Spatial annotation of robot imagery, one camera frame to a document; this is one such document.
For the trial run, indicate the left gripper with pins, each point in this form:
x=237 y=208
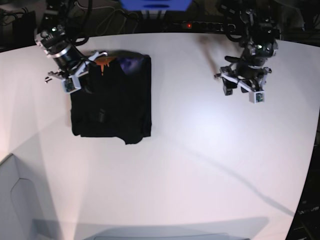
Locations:
x=251 y=79

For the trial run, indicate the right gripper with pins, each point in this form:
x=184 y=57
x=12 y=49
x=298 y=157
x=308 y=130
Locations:
x=63 y=74

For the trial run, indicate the black T-shirt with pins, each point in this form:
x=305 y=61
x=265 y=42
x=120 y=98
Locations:
x=116 y=99

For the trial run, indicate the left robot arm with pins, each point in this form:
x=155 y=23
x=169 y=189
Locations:
x=254 y=30

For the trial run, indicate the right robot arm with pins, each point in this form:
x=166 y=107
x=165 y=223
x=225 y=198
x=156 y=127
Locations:
x=59 y=38

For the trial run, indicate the black power strip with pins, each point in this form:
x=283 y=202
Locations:
x=202 y=26

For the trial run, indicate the blue box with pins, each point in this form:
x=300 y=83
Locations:
x=156 y=5

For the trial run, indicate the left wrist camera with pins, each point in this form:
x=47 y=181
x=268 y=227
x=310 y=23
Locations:
x=256 y=97

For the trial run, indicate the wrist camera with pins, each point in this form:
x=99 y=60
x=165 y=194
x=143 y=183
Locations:
x=256 y=97
x=71 y=85

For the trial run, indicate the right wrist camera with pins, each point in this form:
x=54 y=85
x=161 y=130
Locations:
x=71 y=85

